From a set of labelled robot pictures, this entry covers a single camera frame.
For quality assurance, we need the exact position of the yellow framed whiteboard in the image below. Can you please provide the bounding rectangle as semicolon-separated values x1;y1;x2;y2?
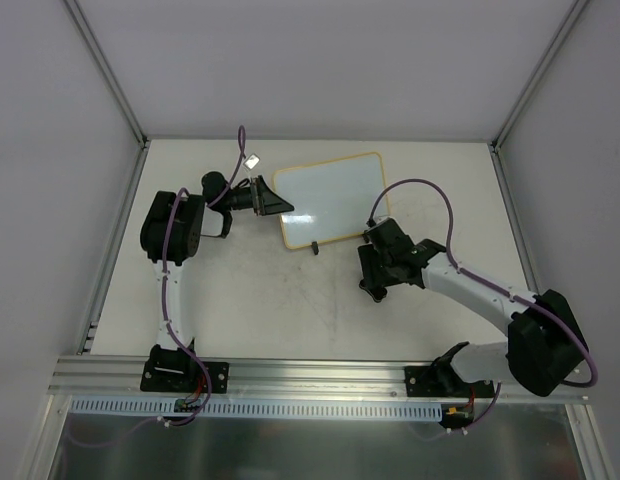
272;152;386;250

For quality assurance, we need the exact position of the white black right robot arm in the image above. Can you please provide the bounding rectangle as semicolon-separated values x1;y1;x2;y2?
358;218;593;397

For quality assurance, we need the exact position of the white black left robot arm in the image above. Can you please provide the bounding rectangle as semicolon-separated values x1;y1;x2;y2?
140;171;295;357

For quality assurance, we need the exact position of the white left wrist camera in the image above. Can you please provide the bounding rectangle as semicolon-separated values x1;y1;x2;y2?
243;154;261;171

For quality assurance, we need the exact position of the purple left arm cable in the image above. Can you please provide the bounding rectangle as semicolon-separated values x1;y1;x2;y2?
64;125;249;448

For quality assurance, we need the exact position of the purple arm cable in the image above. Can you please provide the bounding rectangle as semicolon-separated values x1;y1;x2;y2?
64;125;249;448
367;177;602;434

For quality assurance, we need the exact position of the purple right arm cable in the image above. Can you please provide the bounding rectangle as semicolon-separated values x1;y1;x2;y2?
367;177;602;434

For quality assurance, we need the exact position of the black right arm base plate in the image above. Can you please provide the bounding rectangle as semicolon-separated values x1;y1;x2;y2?
403;365;496;400

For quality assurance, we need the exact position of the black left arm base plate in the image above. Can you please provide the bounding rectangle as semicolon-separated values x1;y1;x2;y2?
140;345;230;394

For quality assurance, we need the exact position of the white slotted cable duct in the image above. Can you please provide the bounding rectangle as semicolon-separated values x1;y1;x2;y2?
69;395;443;423

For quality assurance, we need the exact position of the grey left wall post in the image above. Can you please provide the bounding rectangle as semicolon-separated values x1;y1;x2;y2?
61;0;148;147

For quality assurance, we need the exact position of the aluminium front rail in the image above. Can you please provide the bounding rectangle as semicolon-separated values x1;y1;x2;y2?
47;352;590;404

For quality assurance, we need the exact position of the grey corner wall post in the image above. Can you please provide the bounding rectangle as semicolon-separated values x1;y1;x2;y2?
489;0;590;153

